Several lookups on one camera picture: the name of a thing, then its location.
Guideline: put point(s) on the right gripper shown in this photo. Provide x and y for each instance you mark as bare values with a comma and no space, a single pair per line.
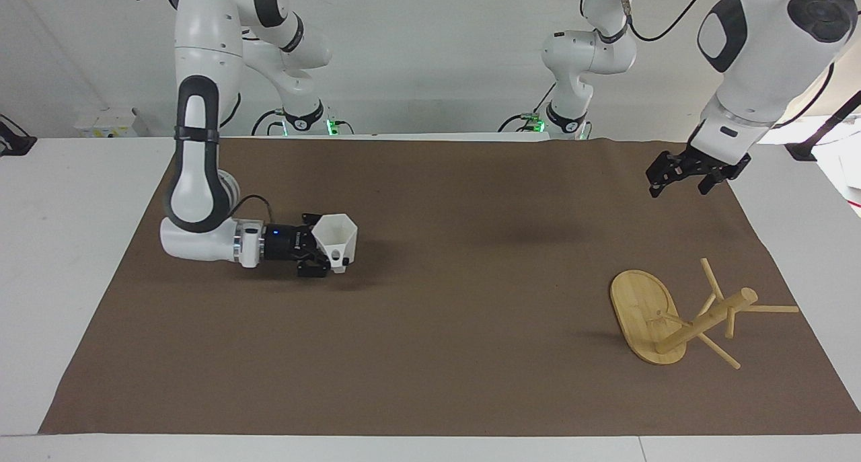
279,243

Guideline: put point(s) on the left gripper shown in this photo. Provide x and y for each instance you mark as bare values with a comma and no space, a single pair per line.
720,166

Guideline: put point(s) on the white angular cup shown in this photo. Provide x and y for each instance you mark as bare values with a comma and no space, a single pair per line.
340,237

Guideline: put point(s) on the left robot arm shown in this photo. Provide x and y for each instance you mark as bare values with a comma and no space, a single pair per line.
760,38

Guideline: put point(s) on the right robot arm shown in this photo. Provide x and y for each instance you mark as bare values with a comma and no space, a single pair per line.
202,52

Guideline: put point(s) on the wooden cup rack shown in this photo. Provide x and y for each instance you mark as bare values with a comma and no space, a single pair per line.
646,314

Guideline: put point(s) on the black stand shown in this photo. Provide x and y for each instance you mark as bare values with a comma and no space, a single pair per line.
831,122
13,142

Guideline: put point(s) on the white box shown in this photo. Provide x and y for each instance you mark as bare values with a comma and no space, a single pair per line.
107,122

